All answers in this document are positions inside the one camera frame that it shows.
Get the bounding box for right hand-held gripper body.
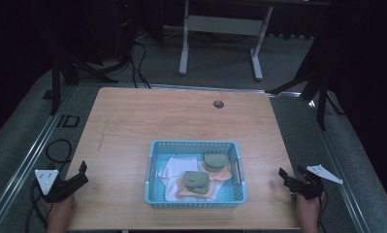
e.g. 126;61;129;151
289;164;344;200

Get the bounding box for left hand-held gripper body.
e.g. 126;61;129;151
34;168;82;204

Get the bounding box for person's left hand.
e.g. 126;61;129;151
45;194;76;233

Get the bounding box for person's right hand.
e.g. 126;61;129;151
295;192;322;233

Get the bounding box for orange felt slice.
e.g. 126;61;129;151
175;176;215;199
198;160;235;183

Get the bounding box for green felt slice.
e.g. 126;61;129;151
182;170;210;189
187;183;211;195
202;152;230;174

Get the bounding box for light blue plastic basket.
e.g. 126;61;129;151
144;139;248;210

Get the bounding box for black tripod stand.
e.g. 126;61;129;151
266;61;346;131
41;52;119;117

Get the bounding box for dark computer tower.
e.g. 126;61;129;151
115;0;138;61

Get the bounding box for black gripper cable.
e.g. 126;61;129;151
316;189;329;233
24;179;49;233

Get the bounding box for aluminium floor rail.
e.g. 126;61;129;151
145;83;303;97
306;98;374;233
0;84;79;229

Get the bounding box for black looped floor cable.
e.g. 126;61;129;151
45;138;74;164

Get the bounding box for black floor cables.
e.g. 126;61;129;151
128;35;152;89

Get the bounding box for white desk frame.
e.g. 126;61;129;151
177;0;274;83

